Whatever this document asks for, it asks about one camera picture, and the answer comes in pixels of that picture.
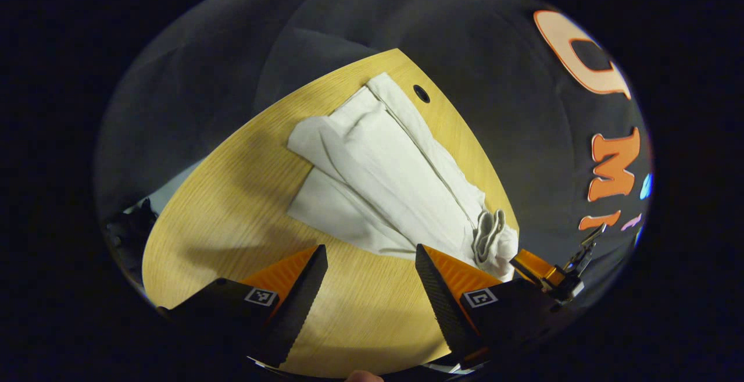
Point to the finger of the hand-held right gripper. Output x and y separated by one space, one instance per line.
587 251
532 263

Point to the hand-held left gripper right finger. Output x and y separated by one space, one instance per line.
442 312

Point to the white jeans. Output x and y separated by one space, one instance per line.
383 167

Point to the black backdrop cloth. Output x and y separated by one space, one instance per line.
494 79

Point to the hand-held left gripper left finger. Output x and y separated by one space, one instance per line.
296 312

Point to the dark bundle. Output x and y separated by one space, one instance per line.
131 231

